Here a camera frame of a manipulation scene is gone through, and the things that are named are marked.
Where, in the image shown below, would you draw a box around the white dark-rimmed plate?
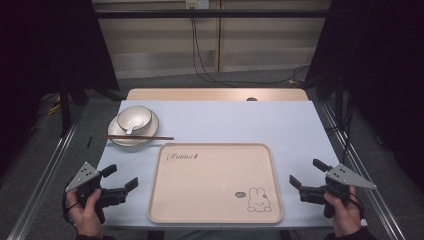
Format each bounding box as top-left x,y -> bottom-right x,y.
107,109 -> 160,148

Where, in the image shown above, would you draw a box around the black stand post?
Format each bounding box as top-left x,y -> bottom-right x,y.
334,0 -> 345,129
58,79 -> 73,137

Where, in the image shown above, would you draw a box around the brown wooden chopsticks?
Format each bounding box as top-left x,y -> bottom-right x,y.
99,134 -> 175,141

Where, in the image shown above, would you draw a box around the person's left hand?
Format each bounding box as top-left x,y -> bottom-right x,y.
65,188 -> 105,239

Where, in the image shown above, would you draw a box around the metal floor rail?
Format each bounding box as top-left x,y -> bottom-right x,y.
318,99 -> 407,240
6,101 -> 88,240

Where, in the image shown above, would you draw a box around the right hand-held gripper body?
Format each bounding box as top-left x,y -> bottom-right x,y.
298,163 -> 378,220

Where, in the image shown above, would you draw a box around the person's right hand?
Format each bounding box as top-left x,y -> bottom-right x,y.
323,185 -> 363,238

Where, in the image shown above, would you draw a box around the white ceramic spoon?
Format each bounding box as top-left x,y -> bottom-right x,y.
124,116 -> 144,136

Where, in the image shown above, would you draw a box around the black cable bundle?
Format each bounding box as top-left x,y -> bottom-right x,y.
328,94 -> 355,165

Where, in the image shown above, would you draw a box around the beige tray with rabbit print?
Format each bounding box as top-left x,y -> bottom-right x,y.
147,142 -> 284,225

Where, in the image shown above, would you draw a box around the black horizontal bar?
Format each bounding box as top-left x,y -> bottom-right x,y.
94,9 -> 332,20

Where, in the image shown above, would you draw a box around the light wooden table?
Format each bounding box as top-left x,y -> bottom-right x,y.
125,87 -> 310,102

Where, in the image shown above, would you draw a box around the long black cable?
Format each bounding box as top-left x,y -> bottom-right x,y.
190,8 -> 311,86

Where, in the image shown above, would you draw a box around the black wrist strap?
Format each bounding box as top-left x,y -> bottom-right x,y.
348,190 -> 366,220

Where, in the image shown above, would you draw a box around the white wall socket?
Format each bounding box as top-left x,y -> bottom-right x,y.
185,0 -> 211,10

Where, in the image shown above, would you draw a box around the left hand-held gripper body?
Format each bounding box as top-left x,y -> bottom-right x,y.
64,162 -> 129,225

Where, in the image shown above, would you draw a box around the pale blue table mat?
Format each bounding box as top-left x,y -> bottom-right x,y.
96,99 -> 368,231

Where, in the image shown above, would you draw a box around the black curtain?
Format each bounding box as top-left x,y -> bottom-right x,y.
0,0 -> 120,181
303,0 -> 424,194

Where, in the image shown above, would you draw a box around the white dark-rimmed bowl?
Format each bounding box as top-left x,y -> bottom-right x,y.
116,105 -> 153,135

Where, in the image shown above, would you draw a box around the yellow cable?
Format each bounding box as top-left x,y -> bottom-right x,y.
45,95 -> 63,116

